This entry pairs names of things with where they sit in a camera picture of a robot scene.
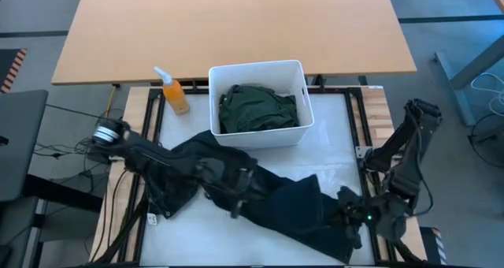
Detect black hazard-striped box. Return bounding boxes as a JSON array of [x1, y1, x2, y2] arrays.
[[419, 226, 448, 266]]

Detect dark blue denim jeans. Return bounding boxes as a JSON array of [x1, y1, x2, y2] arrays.
[[147, 129, 363, 264]]

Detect white plastic laundry basket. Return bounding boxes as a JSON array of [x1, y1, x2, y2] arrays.
[[207, 59, 315, 150]]

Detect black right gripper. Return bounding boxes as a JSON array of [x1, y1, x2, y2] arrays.
[[337, 185, 379, 250]]

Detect black aluminium table frame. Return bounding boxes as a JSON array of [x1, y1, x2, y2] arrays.
[[92, 84, 426, 268]]

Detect orange spray bottle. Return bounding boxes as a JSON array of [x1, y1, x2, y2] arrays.
[[153, 65, 191, 116]]

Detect black hazard-striped floor mat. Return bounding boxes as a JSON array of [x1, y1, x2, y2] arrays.
[[0, 47, 28, 95]]

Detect dark grey chair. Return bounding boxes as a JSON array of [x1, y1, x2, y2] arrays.
[[0, 88, 50, 268]]

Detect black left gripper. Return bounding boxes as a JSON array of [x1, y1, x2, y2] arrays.
[[199, 157, 269, 221]]

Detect yellow cable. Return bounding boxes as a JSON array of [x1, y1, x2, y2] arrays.
[[104, 84, 119, 121]]

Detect dark green garment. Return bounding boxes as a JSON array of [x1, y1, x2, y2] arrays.
[[218, 84, 300, 134]]

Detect white cable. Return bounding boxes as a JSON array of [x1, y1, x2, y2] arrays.
[[470, 71, 504, 117]]

